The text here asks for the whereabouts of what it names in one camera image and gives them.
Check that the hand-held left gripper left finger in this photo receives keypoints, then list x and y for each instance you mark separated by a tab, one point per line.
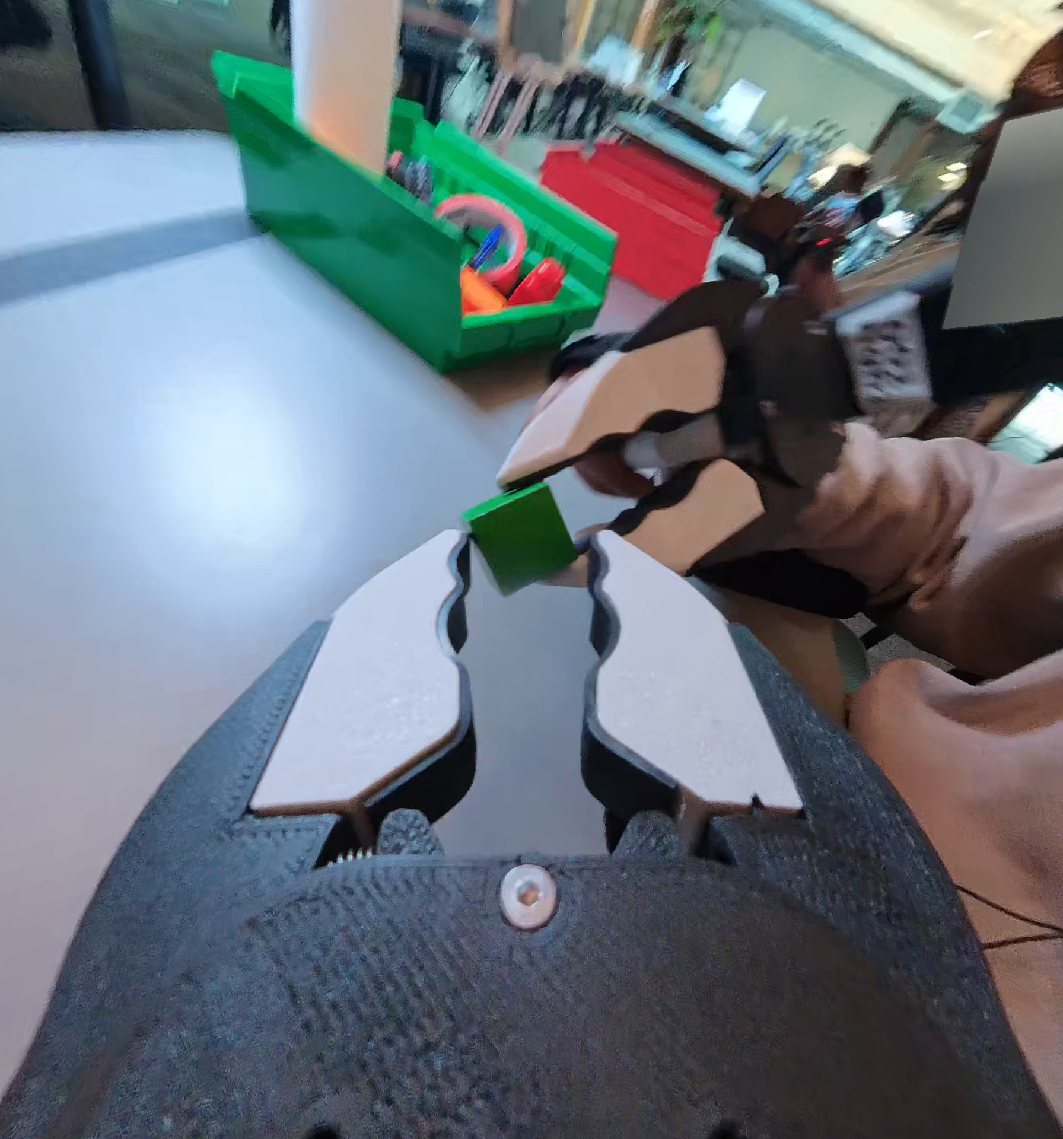
371	703

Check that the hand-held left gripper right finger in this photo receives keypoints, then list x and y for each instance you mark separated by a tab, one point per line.
692	703

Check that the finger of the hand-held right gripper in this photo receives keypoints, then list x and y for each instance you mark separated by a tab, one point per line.
709	512
638	383

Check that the low red plastic bin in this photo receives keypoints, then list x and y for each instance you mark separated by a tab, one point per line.
656	222

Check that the long orange block stick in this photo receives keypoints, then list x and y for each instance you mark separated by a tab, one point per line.
480	292

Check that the green wooden cube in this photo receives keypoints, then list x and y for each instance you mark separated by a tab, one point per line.
523	534

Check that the green plastic bin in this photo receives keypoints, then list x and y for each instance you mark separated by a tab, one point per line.
353	231

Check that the person's right forearm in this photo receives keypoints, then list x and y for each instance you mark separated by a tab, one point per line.
941	534

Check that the person's right hand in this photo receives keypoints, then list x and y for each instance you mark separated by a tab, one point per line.
616	472

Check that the blue pen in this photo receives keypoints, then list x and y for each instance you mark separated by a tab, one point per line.
487	247

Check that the red tape roll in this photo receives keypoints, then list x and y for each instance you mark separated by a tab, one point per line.
496	213

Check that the black remote control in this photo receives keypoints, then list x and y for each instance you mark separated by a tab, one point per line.
411	176

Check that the white bottle black cap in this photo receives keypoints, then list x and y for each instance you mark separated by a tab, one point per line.
345	80

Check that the black light stand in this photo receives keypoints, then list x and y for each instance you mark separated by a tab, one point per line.
100	62

